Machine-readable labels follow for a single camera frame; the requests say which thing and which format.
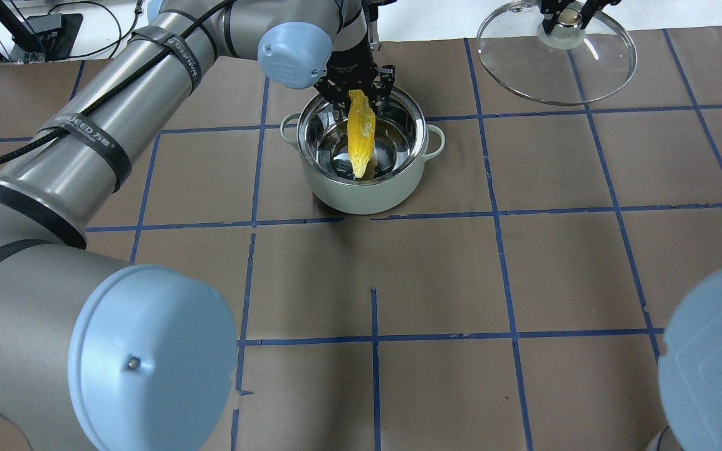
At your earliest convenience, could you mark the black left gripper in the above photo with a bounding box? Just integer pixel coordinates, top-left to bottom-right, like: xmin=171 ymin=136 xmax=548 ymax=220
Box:
xmin=313 ymin=48 xmax=395 ymax=105

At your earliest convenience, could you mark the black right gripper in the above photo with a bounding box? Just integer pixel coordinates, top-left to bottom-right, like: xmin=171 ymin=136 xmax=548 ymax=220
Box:
xmin=540 ymin=1 xmax=619 ymax=35

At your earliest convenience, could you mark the sage green cooking pot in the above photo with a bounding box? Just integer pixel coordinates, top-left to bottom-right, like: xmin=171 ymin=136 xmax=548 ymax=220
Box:
xmin=279 ymin=86 xmax=446 ymax=215

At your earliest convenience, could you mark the glass pot lid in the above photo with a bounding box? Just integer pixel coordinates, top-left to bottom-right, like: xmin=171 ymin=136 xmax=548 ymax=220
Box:
xmin=476 ymin=1 xmax=638 ymax=106

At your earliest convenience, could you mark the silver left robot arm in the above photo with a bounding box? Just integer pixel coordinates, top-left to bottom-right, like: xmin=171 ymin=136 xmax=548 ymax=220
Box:
xmin=0 ymin=1 xmax=369 ymax=450

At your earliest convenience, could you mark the brown paper table cover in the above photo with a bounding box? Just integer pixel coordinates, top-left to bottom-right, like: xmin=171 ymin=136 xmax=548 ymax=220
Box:
xmin=0 ymin=28 xmax=722 ymax=451

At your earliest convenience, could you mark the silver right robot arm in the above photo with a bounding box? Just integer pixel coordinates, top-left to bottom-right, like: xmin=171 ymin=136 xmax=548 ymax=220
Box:
xmin=536 ymin=1 xmax=722 ymax=450

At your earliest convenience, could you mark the yellow corn cob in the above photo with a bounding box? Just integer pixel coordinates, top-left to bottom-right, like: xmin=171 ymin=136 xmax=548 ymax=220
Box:
xmin=347 ymin=90 xmax=376 ymax=179

